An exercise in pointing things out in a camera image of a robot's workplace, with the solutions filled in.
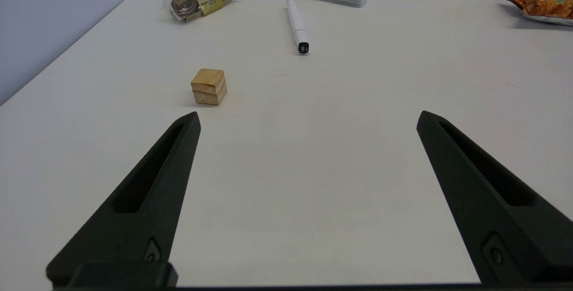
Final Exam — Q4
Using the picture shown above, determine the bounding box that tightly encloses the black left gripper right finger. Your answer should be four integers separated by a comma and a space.
416, 111, 573, 285

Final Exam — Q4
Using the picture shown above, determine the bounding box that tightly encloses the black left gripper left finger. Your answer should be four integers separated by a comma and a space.
46, 111, 201, 289

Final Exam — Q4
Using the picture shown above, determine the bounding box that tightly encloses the white marker with black cap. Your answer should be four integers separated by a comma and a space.
286, 0, 310, 55

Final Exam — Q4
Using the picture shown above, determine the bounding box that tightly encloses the small wooden cube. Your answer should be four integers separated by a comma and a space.
191, 68, 227, 106

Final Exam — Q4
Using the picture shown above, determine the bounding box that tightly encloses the orange snack bag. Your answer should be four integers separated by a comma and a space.
500, 0, 573, 26

